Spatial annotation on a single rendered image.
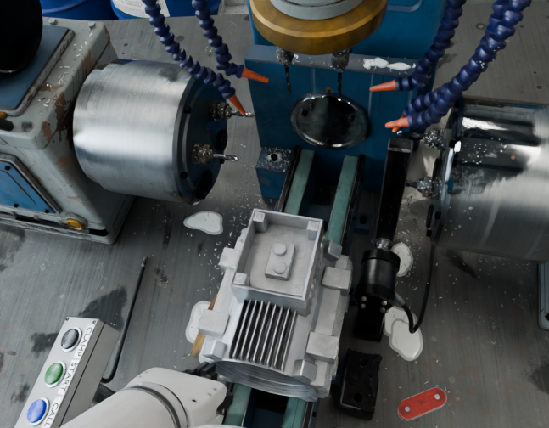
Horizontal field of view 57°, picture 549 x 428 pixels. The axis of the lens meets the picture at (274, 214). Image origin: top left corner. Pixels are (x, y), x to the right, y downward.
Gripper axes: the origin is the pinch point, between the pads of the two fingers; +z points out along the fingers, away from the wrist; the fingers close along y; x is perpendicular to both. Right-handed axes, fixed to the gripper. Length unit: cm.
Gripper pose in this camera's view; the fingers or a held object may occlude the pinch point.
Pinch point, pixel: (204, 378)
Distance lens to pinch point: 69.3
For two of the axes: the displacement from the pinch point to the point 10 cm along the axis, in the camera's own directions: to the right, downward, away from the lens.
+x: 1.6, -9.9, -0.1
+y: 9.6, 1.6, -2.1
